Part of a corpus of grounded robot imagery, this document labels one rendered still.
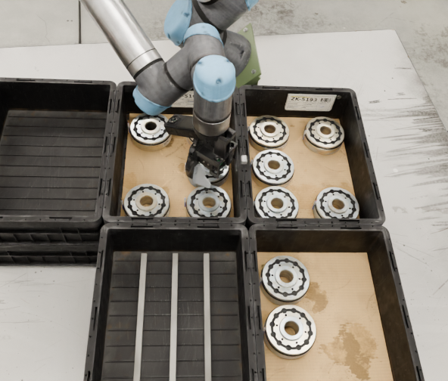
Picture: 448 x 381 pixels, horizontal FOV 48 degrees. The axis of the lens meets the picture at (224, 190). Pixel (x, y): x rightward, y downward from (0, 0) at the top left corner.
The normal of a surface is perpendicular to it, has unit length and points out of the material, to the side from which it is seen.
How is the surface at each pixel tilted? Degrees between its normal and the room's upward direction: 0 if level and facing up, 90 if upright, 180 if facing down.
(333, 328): 0
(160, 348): 0
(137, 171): 0
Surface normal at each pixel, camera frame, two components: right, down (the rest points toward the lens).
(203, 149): 0.07, -0.54
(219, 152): -0.58, 0.66
